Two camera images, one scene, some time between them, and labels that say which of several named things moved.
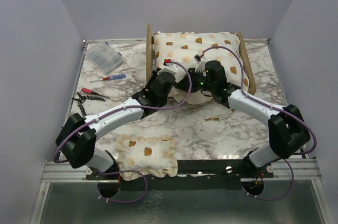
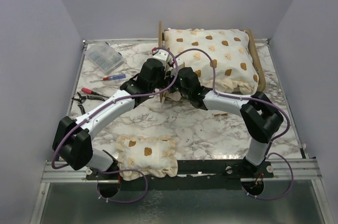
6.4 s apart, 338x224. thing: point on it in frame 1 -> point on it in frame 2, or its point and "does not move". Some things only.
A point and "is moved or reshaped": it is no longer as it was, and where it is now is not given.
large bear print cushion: (180, 49) is moved or reshaped
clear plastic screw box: (105, 57) does not move
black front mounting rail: (192, 175) does not move
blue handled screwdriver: (115, 76) does not move
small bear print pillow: (152, 156) does not move
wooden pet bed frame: (149, 58) -> (258, 65)
